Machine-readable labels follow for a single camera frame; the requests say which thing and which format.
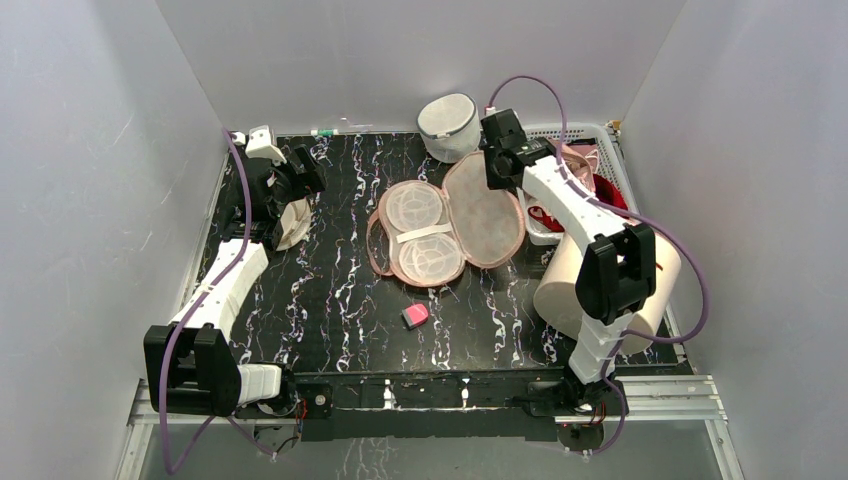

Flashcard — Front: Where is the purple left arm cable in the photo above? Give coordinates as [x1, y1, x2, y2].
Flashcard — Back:
[158, 127, 280, 477]

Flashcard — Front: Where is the cream round laundry bag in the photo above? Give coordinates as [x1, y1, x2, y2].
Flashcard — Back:
[272, 199, 312, 252]

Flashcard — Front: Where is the white plastic basket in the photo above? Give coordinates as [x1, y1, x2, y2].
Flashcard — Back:
[516, 122, 638, 246]

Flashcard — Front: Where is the aluminium frame rail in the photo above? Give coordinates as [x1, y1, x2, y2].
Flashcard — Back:
[116, 374, 745, 480]

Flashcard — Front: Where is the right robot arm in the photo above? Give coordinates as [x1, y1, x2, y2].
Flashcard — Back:
[481, 109, 656, 414]

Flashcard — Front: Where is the white cylindrical mesh laundry bag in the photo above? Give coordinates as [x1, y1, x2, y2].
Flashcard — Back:
[416, 93, 481, 164]

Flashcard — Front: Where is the pink and grey stamp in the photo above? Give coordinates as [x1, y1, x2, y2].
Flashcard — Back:
[401, 304, 429, 330]

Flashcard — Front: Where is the floral mesh laundry bag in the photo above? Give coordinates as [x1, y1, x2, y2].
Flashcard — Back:
[366, 151, 526, 288]

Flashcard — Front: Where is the pink satin bra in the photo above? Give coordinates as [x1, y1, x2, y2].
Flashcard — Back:
[547, 138, 600, 195]

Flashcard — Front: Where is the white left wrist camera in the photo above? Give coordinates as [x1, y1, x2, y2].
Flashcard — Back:
[245, 125, 286, 166]

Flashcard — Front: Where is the red bra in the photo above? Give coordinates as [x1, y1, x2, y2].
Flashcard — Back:
[526, 173, 628, 234]

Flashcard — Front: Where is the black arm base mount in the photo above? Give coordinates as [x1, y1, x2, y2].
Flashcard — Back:
[236, 367, 620, 447]

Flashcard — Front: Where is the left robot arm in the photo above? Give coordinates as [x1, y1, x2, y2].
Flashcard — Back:
[143, 145, 326, 417]

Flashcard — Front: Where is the large cream cylindrical bag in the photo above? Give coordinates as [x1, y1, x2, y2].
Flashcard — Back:
[533, 234, 681, 340]

